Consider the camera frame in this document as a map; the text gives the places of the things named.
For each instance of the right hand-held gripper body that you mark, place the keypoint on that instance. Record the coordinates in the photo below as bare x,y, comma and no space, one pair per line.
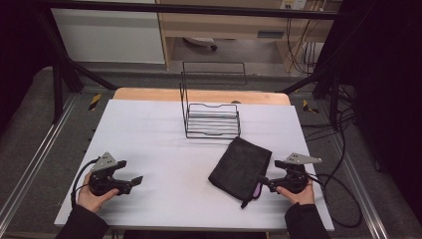
295,172

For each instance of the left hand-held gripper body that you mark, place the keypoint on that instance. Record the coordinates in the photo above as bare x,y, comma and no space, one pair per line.
103,163

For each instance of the black zipper pouch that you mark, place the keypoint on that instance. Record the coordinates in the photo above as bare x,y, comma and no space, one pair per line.
239,167

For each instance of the person's right hand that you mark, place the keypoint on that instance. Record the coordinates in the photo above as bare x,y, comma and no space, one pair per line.
300,197

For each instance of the person's left hand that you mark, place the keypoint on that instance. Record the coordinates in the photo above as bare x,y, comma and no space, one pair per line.
90,198

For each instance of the white table cover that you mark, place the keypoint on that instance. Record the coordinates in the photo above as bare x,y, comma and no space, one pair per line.
159,146

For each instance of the yellow black floor tape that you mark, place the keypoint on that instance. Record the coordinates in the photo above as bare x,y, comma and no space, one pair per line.
309,107
95,101

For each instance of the black metal stand leg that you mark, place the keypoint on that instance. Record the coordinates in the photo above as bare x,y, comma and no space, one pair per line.
61,69
326,84

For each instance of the black curtain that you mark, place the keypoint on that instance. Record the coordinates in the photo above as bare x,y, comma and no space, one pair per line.
18,49
388,99

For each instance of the white cabinet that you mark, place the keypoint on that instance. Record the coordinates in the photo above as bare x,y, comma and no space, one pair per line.
109,35

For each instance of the office chair base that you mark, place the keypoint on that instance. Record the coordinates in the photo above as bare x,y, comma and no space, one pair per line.
200,41

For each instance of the white power strip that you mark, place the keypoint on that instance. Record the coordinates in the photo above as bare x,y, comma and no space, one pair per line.
293,4

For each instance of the aluminium floor rail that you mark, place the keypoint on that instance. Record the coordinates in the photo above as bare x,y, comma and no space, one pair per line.
360,186
36,156

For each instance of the black metal frame bar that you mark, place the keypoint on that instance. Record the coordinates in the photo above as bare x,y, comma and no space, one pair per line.
199,9

